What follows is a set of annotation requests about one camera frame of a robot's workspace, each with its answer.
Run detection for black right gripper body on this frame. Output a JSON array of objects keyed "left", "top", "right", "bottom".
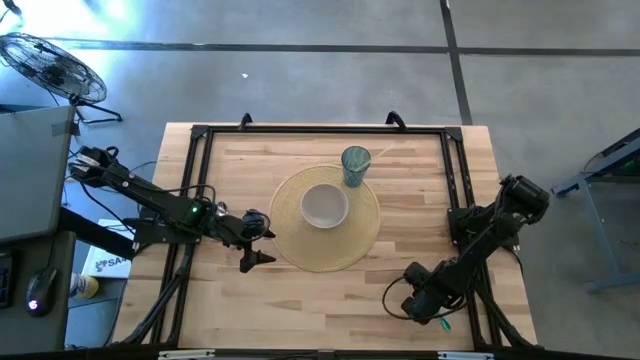
[{"left": 401, "top": 260, "right": 464, "bottom": 326}]

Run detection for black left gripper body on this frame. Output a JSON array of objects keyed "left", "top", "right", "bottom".
[{"left": 213, "top": 215, "right": 267, "bottom": 250}]

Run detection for white ribbed bowl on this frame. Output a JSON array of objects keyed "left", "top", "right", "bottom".
[{"left": 300, "top": 183, "right": 351, "bottom": 230}]

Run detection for blue translucent plastic cup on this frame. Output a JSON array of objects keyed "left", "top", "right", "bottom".
[{"left": 340, "top": 145, "right": 373, "bottom": 189}]

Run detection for wooden chopstick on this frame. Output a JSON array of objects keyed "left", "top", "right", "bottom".
[{"left": 357, "top": 143, "right": 396, "bottom": 174}]

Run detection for round woven straw placemat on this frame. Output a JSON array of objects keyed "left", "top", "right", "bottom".
[{"left": 268, "top": 164, "right": 382, "bottom": 274}]

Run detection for white printed box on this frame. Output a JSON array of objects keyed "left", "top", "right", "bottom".
[{"left": 81, "top": 218, "right": 136, "bottom": 280}]

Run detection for black support beam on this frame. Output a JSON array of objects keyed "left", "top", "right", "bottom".
[{"left": 58, "top": 206, "right": 137, "bottom": 261}]

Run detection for yellow white bottle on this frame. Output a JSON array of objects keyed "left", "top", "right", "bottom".
[{"left": 69, "top": 272, "right": 100, "bottom": 300}]

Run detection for grey metal stand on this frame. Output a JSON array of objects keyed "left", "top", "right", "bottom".
[{"left": 551, "top": 127, "right": 640, "bottom": 295}]

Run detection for black computer mouse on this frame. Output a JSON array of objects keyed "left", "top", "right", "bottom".
[{"left": 25, "top": 267, "right": 59, "bottom": 318}]

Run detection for dark desk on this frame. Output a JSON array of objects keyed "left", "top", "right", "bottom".
[{"left": 0, "top": 230, "right": 77, "bottom": 354}]

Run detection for grey flat panel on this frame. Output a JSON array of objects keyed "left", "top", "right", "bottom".
[{"left": 0, "top": 105, "right": 76, "bottom": 244}]

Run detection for black keyboard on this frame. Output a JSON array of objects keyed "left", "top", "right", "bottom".
[{"left": 0, "top": 252, "right": 14, "bottom": 309}]

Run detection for black floor fan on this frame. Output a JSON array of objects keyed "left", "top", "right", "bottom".
[{"left": 0, "top": 32, "right": 124, "bottom": 125}]

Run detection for black cable loop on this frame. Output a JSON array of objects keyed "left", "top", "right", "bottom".
[{"left": 382, "top": 274, "right": 469, "bottom": 321}]

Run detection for white bracket strip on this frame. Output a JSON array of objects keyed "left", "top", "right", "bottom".
[
  {"left": 438, "top": 351, "right": 495, "bottom": 360},
  {"left": 158, "top": 349, "right": 216, "bottom": 360}
]

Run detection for black diagonal frame strut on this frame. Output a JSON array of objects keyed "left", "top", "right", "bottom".
[
  {"left": 472, "top": 272, "right": 539, "bottom": 349},
  {"left": 119, "top": 243, "right": 197, "bottom": 346}
]

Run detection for black table frame rails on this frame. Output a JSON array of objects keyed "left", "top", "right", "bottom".
[{"left": 149, "top": 123, "right": 504, "bottom": 351}]

